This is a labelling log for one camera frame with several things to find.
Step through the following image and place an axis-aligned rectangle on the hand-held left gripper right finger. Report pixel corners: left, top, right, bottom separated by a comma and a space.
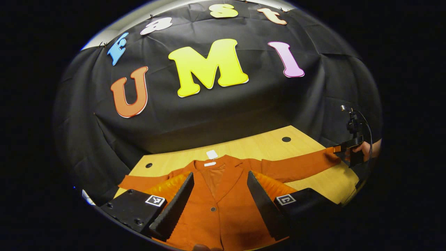
247, 171, 344, 241

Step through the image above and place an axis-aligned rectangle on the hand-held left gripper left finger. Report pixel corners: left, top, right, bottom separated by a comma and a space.
101, 172, 195, 242

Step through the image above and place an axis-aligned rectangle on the orange jacket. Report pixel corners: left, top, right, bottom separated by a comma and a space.
118, 146, 342, 251

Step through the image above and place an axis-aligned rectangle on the black backdrop cloth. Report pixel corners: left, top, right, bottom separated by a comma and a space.
52, 0, 384, 206

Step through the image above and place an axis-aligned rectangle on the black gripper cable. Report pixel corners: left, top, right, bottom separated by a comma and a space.
354, 109, 373, 168

